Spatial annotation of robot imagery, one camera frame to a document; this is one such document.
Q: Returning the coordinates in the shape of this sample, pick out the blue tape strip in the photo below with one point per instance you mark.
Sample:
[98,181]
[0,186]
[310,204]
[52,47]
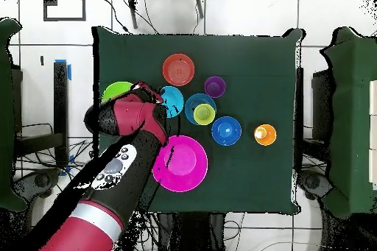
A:
[69,72]

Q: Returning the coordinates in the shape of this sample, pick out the yellow plastic cup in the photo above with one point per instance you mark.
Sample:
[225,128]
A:
[204,114]

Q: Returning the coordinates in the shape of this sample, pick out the green covered side table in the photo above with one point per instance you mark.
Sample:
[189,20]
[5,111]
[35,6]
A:
[350,115]
[4,115]

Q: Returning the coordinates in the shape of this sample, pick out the large lime green bowl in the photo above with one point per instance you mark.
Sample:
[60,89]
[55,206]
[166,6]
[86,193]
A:
[116,90]

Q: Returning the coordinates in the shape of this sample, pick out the small orange bowl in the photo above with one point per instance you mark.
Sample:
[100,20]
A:
[178,70]

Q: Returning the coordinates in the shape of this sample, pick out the purple plastic cup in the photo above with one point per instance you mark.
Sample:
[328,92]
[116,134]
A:
[215,86]

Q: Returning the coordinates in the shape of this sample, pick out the orange plastic cup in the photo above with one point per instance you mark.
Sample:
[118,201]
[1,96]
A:
[268,136]

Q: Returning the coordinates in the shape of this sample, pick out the dark green table cloth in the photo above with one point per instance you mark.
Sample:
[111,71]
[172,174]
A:
[250,56]

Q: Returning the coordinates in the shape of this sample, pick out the small dark blue bowl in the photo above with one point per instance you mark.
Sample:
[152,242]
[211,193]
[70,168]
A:
[226,137]

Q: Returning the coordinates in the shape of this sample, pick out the large pink bowl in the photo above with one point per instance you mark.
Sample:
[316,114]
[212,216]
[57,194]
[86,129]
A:
[182,162]

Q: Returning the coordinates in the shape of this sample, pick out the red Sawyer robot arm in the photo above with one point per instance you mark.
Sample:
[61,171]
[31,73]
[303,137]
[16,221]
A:
[129,115]

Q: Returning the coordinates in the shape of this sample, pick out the black metal stand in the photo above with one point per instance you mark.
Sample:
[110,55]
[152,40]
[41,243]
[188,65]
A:
[60,100]

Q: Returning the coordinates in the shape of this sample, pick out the medium blue bowl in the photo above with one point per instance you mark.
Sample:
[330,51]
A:
[190,106]

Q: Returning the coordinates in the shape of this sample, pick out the small cyan bowl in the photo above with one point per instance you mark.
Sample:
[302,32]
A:
[173,99]

